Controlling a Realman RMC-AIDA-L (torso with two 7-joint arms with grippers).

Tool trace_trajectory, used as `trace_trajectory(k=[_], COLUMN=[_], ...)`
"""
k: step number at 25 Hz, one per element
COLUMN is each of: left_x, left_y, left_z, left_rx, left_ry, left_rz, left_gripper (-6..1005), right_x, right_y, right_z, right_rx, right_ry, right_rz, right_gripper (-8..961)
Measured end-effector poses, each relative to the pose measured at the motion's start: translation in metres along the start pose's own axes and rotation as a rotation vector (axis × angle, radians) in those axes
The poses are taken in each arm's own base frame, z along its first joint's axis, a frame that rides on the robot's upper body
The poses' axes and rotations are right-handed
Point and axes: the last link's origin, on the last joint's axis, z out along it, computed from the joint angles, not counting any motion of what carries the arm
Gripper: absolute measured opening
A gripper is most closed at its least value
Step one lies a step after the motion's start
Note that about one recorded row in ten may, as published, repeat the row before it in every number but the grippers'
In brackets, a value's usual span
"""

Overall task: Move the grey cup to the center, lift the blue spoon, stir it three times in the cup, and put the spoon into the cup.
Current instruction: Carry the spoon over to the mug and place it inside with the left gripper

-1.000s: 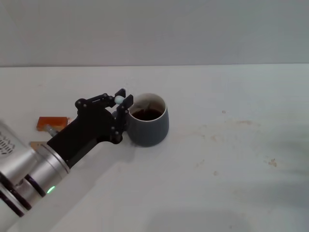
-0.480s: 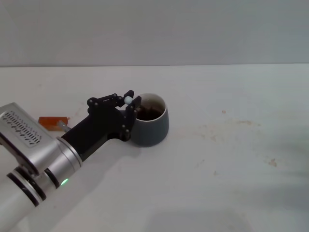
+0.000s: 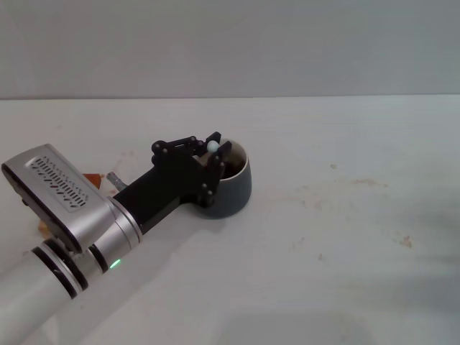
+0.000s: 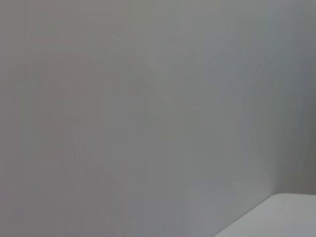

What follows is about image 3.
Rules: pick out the reddish brown wooden block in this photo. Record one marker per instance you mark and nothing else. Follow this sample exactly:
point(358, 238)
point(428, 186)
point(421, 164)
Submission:
point(92, 180)

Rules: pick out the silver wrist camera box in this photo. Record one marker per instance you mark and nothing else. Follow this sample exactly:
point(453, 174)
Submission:
point(61, 187)

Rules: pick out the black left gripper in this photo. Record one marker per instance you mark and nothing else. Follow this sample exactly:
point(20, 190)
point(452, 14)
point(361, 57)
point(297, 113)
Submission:
point(165, 187)

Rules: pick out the grey ceramic mug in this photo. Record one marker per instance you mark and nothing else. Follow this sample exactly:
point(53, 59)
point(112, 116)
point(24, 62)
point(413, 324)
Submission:
point(233, 194)

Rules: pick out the light wooden block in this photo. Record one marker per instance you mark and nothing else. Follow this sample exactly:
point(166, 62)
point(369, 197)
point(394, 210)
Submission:
point(43, 228)

